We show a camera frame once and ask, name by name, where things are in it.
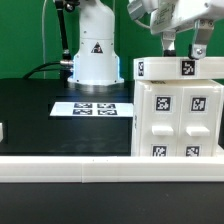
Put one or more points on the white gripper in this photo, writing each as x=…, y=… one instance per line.
x=180, y=15

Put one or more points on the white cabinet top block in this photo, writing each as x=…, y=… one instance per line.
x=178, y=68

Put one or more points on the white cabinet body box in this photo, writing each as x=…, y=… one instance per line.
x=141, y=86

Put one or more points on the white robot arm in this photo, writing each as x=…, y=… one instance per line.
x=96, y=63

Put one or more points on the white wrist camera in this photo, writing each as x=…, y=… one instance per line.
x=138, y=8

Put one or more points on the white marker base plate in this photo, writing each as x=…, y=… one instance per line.
x=92, y=109

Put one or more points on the white L-shaped obstacle wall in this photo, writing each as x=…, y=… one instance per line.
x=40, y=169

